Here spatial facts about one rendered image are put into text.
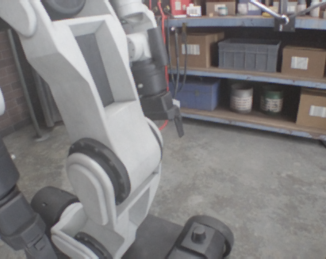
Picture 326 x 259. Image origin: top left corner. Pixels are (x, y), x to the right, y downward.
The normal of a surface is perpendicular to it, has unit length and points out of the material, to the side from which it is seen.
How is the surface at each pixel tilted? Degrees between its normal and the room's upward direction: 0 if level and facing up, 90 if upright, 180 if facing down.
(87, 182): 90
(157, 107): 90
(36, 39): 90
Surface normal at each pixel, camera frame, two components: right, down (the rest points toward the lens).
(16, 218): 0.84, -0.01
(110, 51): -0.49, 0.43
